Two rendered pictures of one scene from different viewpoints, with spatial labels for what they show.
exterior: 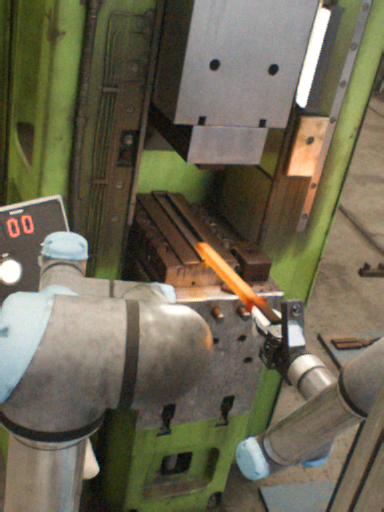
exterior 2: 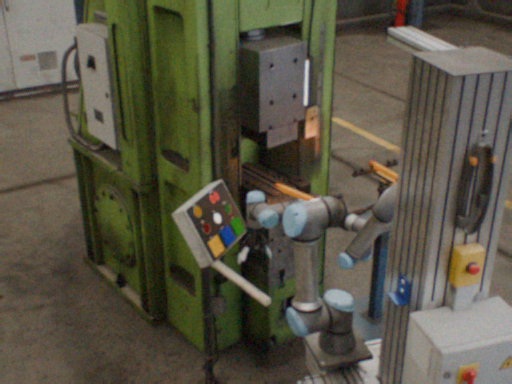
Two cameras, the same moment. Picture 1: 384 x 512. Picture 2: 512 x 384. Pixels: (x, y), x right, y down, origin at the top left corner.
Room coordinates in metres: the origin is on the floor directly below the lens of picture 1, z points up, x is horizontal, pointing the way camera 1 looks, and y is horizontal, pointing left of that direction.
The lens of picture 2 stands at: (-1.45, 0.69, 2.58)
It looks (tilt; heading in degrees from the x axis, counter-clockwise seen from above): 27 degrees down; 349
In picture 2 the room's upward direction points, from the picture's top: straight up
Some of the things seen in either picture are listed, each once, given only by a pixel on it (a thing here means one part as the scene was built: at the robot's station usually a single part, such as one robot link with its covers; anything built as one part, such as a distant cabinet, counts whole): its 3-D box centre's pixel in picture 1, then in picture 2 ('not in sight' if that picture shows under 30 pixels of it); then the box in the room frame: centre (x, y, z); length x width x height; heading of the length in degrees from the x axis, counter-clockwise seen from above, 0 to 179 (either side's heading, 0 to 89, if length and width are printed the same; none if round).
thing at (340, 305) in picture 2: not in sight; (337, 309); (0.54, -0.02, 0.98); 0.13 x 0.12 x 0.14; 103
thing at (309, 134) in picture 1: (306, 146); (310, 122); (1.82, -0.25, 1.27); 0.09 x 0.02 x 0.17; 118
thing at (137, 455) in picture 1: (152, 416); (263, 288); (1.78, 0.02, 0.23); 0.55 x 0.37 x 0.47; 28
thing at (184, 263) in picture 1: (173, 234); (256, 184); (1.74, 0.07, 0.96); 0.42 x 0.20 x 0.09; 28
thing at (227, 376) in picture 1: (174, 306); (263, 222); (1.78, 0.02, 0.69); 0.56 x 0.38 x 0.45; 28
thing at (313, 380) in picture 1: (327, 399); (365, 229); (1.06, -0.32, 1.02); 0.11 x 0.08 x 0.09; 28
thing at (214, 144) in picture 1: (195, 115); (256, 123); (1.74, 0.07, 1.32); 0.42 x 0.20 x 0.10; 28
